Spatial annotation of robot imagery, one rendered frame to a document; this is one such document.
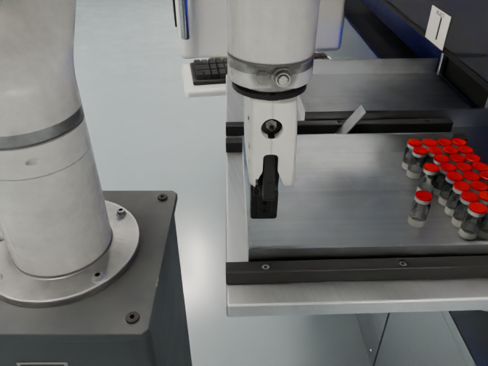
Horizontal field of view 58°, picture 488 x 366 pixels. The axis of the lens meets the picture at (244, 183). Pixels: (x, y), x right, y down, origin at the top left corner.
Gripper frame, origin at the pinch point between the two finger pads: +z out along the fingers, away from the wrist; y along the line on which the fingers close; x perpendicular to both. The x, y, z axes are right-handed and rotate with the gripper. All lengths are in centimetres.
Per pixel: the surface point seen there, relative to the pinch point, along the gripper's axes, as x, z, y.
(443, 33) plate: -35, -9, 38
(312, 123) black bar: -10.5, 3.3, 26.3
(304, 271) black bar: -4.1, 3.6, -8.1
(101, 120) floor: 82, 94, 205
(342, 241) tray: -9.9, 5.1, -1.6
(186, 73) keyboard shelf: 15, 13, 75
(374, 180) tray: -17.6, 5.0, 11.4
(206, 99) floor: 18, 94, 233
